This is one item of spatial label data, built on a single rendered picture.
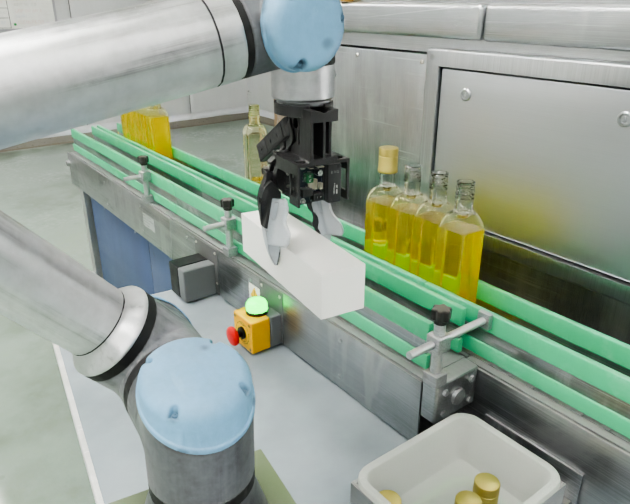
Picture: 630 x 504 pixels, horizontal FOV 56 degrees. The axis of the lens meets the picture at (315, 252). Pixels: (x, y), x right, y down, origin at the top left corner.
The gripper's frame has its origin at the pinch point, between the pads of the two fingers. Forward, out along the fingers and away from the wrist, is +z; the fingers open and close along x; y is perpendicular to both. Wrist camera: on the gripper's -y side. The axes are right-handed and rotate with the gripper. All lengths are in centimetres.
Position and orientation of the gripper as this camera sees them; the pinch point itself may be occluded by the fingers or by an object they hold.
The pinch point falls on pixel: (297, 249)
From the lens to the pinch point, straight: 79.8
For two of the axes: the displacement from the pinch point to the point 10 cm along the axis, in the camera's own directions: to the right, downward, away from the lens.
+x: 8.7, -1.9, 4.5
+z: 0.0, 9.2, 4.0
